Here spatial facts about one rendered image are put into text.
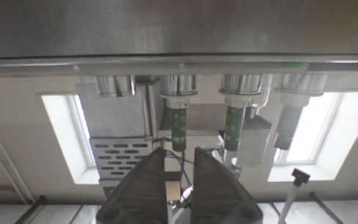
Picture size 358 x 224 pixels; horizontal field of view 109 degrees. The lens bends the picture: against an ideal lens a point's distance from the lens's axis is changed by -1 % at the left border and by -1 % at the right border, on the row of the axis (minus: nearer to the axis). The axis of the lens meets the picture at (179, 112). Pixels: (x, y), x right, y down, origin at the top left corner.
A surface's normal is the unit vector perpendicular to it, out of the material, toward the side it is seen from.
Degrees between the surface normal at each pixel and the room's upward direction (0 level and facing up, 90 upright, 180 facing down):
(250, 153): 90
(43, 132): 90
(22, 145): 90
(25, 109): 90
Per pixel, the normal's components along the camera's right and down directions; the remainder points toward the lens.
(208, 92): 0.00, 0.35
